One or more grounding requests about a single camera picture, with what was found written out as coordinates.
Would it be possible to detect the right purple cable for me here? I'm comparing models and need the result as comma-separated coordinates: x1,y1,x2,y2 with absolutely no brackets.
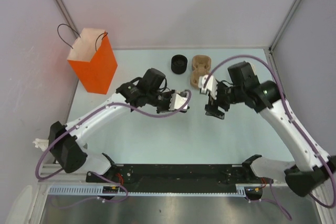
202,55,336,221

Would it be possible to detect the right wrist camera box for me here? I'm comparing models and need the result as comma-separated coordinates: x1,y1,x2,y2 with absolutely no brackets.
198,74,218,100

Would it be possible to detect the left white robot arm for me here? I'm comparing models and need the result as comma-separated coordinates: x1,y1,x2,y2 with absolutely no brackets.
47,68,185,182

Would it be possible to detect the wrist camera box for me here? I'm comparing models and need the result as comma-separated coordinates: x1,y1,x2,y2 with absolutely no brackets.
169,90,189,113
198,74,218,100

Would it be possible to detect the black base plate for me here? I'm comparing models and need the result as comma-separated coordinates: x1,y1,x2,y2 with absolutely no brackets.
86,163,266,194

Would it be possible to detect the purple cable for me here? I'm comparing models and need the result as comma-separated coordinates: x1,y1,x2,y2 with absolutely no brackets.
35,89,192,202
202,55,336,221

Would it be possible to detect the stack of paper cups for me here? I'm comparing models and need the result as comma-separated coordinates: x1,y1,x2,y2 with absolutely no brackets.
250,62,257,75

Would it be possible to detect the white crumpled cloth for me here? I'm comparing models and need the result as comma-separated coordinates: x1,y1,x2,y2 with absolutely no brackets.
33,138,49,152

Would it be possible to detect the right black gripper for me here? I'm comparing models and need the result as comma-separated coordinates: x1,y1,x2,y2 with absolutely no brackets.
205,81,244,120

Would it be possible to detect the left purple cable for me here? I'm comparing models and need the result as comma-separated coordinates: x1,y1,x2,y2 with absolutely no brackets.
35,89,192,202

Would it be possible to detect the orange paper bag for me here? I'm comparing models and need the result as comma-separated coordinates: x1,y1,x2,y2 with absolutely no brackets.
66,28,118,94

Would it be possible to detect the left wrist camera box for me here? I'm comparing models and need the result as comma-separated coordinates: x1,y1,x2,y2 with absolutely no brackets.
169,90,189,113

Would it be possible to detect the stack of black lids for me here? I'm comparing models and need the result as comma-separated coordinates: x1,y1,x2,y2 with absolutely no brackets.
171,55,187,74

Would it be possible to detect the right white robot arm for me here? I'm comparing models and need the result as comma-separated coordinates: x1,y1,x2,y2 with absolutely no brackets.
198,61,335,197

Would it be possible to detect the aluminium frame rail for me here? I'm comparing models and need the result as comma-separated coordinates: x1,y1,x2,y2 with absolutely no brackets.
38,164,87,183

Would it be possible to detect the white slotted cable duct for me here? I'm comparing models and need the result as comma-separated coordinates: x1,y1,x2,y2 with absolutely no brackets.
48,185,246,197

